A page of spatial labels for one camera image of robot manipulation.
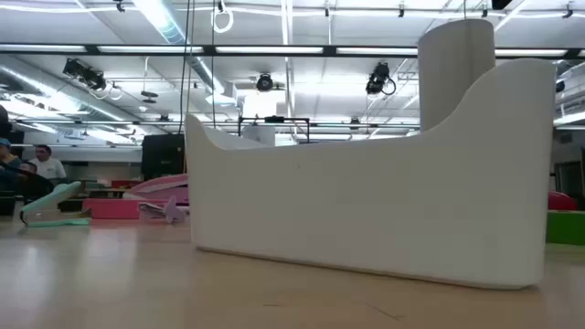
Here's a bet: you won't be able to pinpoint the pink stapler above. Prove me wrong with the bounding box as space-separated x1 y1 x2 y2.
122 173 190 206

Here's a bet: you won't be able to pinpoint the teal staple remover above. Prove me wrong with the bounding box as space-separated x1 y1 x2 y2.
19 180 92 228

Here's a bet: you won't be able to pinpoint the green tape roll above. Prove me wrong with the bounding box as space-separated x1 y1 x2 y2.
546 210 585 247

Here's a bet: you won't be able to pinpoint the white plastic bin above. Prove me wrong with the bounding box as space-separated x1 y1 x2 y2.
185 58 557 291

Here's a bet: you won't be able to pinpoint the black overhead light bar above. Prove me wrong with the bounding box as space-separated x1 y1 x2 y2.
0 43 585 58

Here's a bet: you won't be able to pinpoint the black cabinet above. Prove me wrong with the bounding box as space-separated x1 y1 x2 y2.
140 133 186 180

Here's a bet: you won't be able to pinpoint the person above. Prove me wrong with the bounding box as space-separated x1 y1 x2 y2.
17 160 40 178
0 138 23 196
27 143 68 180

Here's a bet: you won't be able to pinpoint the hanging black cable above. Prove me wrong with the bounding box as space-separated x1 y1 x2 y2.
210 0 218 130
177 0 193 134

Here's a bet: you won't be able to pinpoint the white hanging ring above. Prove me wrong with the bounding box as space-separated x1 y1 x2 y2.
210 7 234 34

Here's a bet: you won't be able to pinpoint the silver ventilation duct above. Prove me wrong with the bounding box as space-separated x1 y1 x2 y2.
132 0 228 95
0 54 138 133

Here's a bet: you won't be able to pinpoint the black looped cable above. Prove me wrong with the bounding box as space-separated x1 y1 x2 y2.
0 160 55 193

